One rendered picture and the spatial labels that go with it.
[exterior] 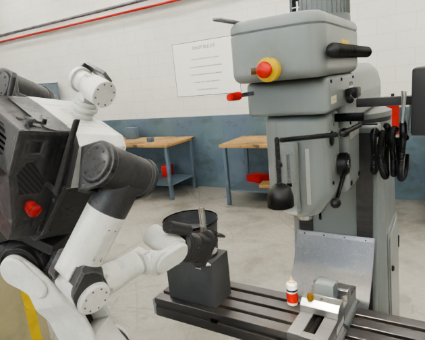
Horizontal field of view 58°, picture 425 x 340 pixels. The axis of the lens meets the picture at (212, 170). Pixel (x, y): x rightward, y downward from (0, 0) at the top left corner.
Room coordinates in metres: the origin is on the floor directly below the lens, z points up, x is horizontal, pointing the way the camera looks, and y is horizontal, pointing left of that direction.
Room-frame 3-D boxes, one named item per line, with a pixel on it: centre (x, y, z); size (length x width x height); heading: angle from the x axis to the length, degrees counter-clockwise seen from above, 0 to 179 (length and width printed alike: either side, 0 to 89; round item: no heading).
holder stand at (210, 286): (1.40, 0.10, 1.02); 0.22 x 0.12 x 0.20; 57
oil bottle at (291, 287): (1.28, -0.25, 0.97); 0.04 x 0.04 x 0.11
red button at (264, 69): (0.98, -0.15, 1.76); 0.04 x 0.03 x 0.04; 58
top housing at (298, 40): (1.21, -0.29, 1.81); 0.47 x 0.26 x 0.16; 148
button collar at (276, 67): (1.00, -0.16, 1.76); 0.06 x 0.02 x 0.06; 58
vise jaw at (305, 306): (1.12, -0.31, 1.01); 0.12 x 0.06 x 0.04; 56
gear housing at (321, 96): (1.23, -0.31, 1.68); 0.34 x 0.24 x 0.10; 148
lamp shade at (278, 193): (0.99, -0.17, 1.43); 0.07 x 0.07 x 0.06
